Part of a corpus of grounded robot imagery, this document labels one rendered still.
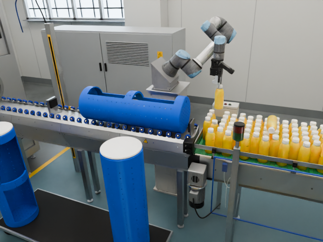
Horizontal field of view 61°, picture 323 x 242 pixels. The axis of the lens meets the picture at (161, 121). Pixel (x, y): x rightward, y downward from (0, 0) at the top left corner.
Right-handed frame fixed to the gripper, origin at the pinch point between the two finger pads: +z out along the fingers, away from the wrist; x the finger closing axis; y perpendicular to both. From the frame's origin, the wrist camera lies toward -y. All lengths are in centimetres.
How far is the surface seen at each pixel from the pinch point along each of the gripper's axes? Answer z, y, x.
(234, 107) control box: 20.7, -10.8, -10.8
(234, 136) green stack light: 11, -19, 52
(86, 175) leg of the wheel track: 96, 120, 23
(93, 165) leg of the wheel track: 93, 120, 9
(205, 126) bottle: 27.9, 6.4, 13.7
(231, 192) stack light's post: 52, -21, 51
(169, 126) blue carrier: 24.6, 29.7, 27.2
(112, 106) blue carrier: 16, 77, 27
